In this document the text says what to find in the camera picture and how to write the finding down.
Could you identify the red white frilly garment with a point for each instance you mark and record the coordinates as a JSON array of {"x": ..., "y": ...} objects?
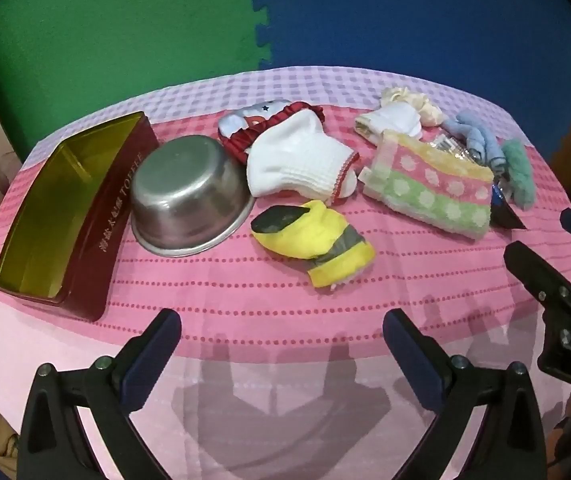
[{"x": 265, "y": 110}]

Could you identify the teal fuzzy cloth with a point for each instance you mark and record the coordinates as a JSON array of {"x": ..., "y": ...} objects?
[{"x": 518, "y": 175}]

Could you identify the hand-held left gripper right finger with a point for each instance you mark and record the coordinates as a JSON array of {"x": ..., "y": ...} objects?
[{"x": 410, "y": 355}]

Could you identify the light blue cloth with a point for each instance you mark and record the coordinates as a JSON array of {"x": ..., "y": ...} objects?
[{"x": 480, "y": 140}]

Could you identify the white sock with red trim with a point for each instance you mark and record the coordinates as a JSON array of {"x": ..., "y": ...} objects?
[{"x": 295, "y": 155}]

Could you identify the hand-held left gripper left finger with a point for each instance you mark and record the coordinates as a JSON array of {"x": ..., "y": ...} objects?
[{"x": 153, "y": 355}]

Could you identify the black and blue snack packet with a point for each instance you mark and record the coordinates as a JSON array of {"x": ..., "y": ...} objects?
[{"x": 508, "y": 217}]

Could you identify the green foam mat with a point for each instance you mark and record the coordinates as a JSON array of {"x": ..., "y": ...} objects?
[{"x": 115, "y": 35}]

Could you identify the red tin box gold inside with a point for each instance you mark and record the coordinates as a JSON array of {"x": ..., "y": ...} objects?
[{"x": 35, "y": 220}]

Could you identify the blue foam mat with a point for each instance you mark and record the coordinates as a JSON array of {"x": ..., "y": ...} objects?
[{"x": 415, "y": 20}]

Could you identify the cream scrunchie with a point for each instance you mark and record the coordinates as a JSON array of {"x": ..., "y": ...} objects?
[{"x": 430, "y": 110}]

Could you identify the white cloth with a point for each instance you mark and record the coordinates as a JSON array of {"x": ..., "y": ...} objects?
[{"x": 395, "y": 117}]

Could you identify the pink green dotted towel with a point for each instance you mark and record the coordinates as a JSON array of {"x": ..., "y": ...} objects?
[{"x": 425, "y": 185}]

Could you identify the yellow sock with grey stripes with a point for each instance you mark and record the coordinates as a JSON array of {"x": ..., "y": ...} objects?
[{"x": 315, "y": 232}]

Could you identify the stainless steel bowl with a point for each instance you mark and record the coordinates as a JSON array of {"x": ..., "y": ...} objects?
[{"x": 185, "y": 190}]

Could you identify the pink checked tablecloth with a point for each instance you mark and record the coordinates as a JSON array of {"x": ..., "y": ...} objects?
[{"x": 265, "y": 320}]

